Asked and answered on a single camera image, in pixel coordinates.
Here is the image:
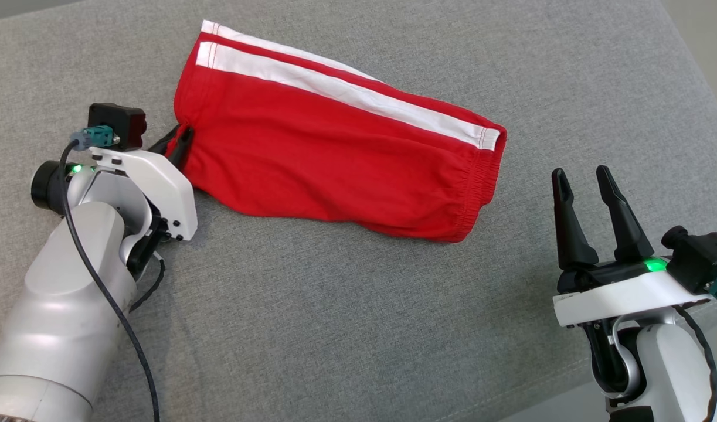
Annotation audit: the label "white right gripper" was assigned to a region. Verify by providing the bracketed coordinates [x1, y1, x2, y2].
[552, 165, 712, 329]

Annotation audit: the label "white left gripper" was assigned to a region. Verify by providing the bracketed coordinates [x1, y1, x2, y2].
[31, 124, 198, 242]

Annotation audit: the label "red shorts with white stripes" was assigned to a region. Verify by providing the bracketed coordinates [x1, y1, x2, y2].
[175, 19, 507, 243]

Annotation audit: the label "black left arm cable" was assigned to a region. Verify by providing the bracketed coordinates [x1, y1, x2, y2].
[57, 136, 161, 422]

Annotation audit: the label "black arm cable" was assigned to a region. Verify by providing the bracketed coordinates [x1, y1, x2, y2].
[57, 136, 161, 422]
[674, 305, 717, 422]

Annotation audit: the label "thin black left gripper cable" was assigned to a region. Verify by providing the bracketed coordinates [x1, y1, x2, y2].
[130, 252, 166, 312]

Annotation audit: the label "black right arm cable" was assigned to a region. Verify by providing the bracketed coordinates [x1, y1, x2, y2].
[674, 305, 717, 422]

